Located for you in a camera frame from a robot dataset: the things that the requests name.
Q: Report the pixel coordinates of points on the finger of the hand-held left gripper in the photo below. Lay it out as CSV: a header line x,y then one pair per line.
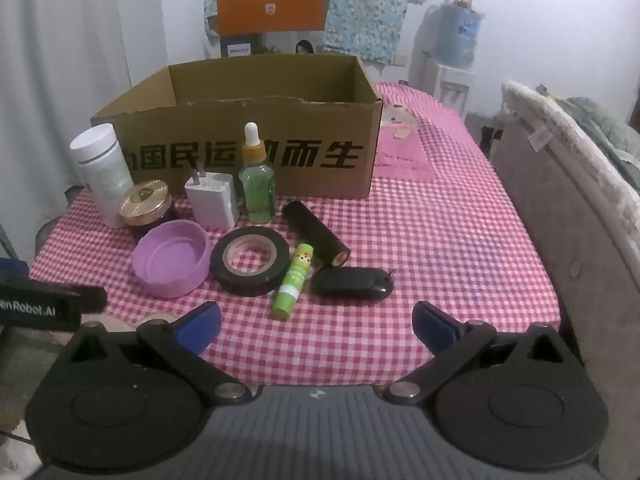
x,y
94,301

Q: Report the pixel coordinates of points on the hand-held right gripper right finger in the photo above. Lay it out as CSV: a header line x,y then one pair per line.
x,y
435,327

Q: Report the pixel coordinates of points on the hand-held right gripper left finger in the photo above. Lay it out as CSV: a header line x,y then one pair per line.
x,y
197,327

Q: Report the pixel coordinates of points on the purple plastic lid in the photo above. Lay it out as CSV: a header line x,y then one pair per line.
x,y
170,280

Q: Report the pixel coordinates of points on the black tape roll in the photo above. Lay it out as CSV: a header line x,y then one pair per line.
x,y
220,265

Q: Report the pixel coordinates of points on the black computer mouse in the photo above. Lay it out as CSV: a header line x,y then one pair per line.
x,y
350,282

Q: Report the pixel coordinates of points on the green lip balm stick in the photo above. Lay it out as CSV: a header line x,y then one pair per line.
x,y
292,280

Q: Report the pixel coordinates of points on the gold-lidded dark jar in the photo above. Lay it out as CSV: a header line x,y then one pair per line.
x,y
145,200

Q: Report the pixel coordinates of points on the white charger plug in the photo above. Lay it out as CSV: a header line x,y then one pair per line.
x,y
212,200

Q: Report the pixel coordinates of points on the white plastic bottle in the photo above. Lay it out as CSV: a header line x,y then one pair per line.
x,y
100,170

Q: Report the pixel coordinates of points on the green dropper bottle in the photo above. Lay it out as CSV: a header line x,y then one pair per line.
x,y
257,190

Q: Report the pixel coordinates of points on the black cloth item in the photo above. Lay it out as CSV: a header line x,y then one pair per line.
x,y
312,230

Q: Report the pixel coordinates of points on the brown cardboard box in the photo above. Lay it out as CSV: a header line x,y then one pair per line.
x,y
150,127

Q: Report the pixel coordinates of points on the pink checkered tablecloth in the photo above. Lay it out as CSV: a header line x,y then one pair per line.
x,y
425,240

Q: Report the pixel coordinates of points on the white curtain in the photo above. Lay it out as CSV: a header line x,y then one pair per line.
x,y
50,110

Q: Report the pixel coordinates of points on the white water dispenser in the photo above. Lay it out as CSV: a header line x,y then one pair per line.
x,y
450,85

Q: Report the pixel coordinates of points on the grey-green blanket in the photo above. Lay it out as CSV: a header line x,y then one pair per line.
x,y
600,125

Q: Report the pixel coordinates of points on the blue water jug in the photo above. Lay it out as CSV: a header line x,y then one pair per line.
x,y
452,35

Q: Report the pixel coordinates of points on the orange appliance box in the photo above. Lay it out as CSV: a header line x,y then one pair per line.
x,y
270,10

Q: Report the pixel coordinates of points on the floral hanging cloth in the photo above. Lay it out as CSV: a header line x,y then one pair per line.
x,y
360,5

